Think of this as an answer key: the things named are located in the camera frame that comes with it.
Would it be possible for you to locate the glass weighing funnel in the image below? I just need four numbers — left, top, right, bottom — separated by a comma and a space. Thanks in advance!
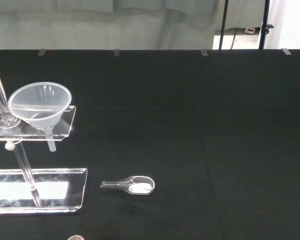
100, 175, 156, 196

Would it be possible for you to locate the clear funnel stand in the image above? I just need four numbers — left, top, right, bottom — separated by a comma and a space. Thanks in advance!
0, 56, 88, 216

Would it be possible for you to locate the black cloth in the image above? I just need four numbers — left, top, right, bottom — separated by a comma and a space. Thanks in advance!
0, 48, 300, 240

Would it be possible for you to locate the pale grey curtain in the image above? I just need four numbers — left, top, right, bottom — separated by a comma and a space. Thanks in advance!
0, 0, 221, 50

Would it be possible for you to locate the black tripod pole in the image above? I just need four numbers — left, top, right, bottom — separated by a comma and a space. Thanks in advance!
258, 0, 276, 50
218, 0, 230, 50

